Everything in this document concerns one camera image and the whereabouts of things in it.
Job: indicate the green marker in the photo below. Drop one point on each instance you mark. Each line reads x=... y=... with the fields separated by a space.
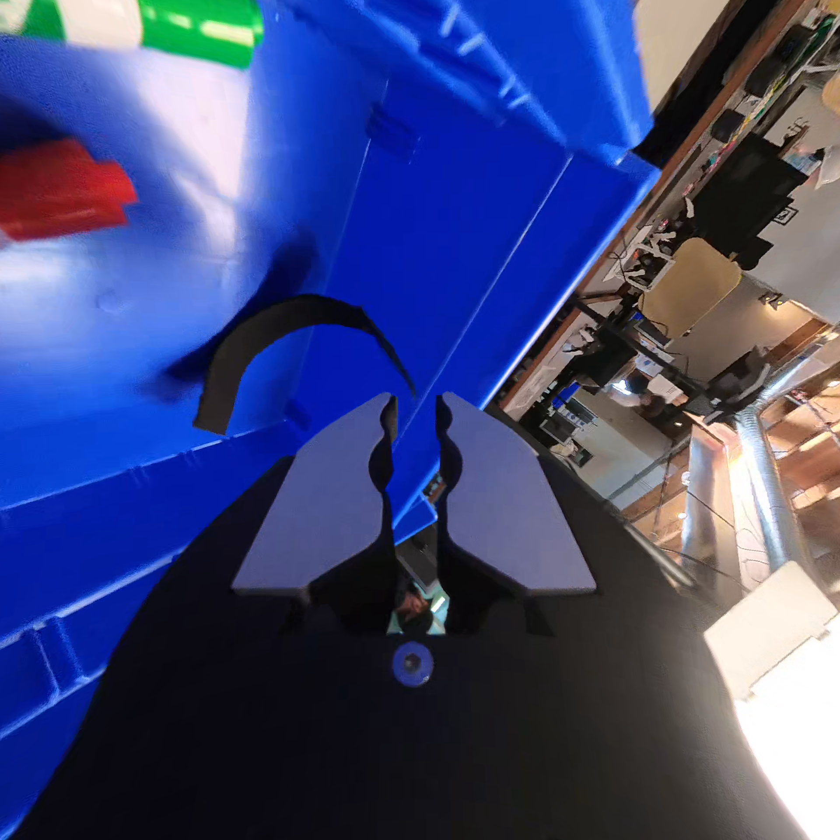
x=197 y=26

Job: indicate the red marker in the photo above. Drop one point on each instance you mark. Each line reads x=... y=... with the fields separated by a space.
x=66 y=190

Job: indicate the large blue plastic bin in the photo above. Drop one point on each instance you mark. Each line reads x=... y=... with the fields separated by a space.
x=460 y=197

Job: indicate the silver air duct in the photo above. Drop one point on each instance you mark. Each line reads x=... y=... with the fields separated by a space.
x=768 y=499

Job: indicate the bright studio light panel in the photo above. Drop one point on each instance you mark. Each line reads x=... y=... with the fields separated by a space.
x=775 y=630

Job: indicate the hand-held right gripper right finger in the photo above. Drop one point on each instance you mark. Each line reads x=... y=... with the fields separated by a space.
x=519 y=519

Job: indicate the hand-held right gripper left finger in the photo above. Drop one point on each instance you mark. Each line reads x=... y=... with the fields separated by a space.
x=309 y=525

